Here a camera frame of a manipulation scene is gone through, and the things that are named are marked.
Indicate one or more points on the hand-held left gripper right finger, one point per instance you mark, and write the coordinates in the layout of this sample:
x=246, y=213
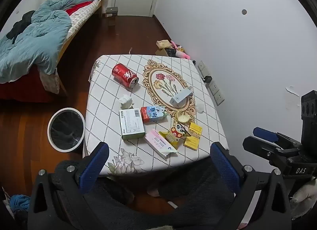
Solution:
x=224, y=168

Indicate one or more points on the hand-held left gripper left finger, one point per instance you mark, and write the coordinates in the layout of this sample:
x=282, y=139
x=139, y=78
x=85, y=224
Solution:
x=95, y=165

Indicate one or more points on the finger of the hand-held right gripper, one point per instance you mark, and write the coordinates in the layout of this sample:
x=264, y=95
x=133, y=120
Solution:
x=262, y=149
x=265, y=134

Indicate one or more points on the white round trash bin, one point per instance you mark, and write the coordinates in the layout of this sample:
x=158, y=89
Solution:
x=65, y=131

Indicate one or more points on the green and white box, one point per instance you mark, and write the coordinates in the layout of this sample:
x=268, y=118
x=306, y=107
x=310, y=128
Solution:
x=131, y=126

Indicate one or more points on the panda print snack packet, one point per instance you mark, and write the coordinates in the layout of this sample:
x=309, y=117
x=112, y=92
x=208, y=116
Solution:
x=178, y=131

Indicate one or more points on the yellow snack wrapper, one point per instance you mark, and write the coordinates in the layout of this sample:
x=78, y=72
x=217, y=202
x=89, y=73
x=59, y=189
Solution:
x=171, y=141

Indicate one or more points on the gold foil cup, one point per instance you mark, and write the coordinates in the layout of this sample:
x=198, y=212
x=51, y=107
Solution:
x=183, y=117

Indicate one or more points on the pink and white box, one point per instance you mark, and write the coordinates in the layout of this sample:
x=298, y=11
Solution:
x=158, y=143

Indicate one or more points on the white tissue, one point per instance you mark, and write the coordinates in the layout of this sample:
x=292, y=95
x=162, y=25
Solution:
x=126, y=102

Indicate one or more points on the blue milk carton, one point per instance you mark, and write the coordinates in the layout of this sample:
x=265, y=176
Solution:
x=153, y=114

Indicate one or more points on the red soda can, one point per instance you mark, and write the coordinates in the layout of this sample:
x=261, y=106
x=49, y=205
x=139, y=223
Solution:
x=123, y=74

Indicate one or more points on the person's dark fleece pants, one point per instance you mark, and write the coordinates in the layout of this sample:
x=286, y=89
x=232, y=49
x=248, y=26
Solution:
x=188, y=183

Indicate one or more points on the white diamond pattern tablecloth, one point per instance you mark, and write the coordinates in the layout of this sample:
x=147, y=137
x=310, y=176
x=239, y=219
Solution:
x=106, y=111

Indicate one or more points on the small white paper scrap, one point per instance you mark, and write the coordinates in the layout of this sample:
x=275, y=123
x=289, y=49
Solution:
x=172, y=205

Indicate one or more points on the small white round object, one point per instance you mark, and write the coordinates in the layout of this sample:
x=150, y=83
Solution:
x=200, y=108

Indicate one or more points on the black charger plug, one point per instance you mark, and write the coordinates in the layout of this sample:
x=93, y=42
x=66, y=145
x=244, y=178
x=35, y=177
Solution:
x=207, y=79

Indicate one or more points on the blue cloth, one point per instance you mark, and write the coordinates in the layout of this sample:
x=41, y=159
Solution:
x=19, y=201

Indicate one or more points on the grey rectangular box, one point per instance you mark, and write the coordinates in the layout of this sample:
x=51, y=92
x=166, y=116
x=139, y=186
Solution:
x=180, y=96

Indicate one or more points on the grey patterned cloth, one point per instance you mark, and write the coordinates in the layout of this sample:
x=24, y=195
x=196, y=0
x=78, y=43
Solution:
x=50, y=81

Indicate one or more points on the red bed sheet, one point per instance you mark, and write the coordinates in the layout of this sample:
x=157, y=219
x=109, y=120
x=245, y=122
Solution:
x=22, y=89

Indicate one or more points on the pink toy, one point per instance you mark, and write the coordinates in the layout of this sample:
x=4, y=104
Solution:
x=182, y=53

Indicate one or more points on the cardboard box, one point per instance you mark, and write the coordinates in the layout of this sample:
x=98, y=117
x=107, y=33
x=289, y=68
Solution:
x=162, y=51

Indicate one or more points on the crumpled beige paper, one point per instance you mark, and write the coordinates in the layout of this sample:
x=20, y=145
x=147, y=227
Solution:
x=163, y=44

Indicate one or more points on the light blue quilt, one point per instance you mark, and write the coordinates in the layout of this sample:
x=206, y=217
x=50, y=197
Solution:
x=42, y=39

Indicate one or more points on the wooden bed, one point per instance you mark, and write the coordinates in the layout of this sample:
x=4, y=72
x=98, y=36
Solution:
x=81, y=18

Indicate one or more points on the small grey floor box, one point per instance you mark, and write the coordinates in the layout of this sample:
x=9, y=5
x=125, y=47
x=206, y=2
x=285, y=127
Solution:
x=112, y=12

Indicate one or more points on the red blanket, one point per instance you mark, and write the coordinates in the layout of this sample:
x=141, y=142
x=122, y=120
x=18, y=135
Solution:
x=79, y=7

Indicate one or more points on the black clothing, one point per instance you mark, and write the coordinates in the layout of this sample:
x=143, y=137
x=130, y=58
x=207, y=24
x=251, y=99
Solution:
x=21, y=24

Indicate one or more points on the white wall socket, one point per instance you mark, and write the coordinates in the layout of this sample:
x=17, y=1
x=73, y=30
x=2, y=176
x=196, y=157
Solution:
x=220, y=98
x=207, y=72
x=201, y=65
x=214, y=87

